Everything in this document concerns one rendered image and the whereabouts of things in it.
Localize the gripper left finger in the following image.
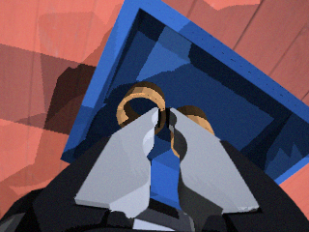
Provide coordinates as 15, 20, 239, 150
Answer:
14, 106, 161, 232

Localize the bronze metal sleeve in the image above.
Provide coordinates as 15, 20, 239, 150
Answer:
117, 81, 166, 135
170, 105, 214, 158

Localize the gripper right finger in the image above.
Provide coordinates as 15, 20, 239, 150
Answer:
165, 107, 309, 232

